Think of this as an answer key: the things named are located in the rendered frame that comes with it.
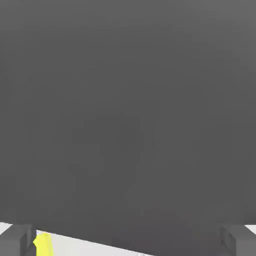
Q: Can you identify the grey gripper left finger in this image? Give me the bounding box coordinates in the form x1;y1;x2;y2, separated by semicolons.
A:
0;221;37;256

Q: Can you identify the large yellow box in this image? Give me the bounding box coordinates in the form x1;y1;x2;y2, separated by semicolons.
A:
32;232;54;256

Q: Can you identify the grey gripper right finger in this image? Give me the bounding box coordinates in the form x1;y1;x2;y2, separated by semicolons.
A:
219;224;256;256

